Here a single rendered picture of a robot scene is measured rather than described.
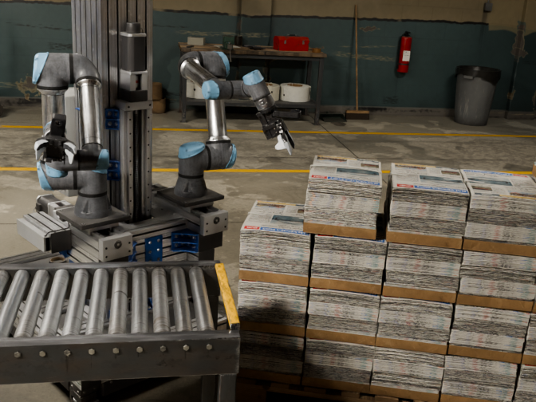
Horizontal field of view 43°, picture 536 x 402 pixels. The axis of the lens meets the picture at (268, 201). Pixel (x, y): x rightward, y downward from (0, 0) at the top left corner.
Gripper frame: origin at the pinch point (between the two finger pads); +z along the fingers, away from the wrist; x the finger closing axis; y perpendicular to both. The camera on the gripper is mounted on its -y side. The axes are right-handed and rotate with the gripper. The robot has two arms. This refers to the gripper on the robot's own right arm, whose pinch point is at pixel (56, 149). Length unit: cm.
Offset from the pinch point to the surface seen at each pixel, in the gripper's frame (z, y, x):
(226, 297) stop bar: 28, 34, -55
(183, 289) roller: 16, 38, -44
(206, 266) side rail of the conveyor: -1, 37, -55
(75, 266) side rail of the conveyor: -7.8, 42.6, -10.6
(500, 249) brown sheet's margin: 14, 16, -164
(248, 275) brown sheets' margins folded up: -26, 51, -80
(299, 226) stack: -27, 28, -98
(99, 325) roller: 34, 42, -16
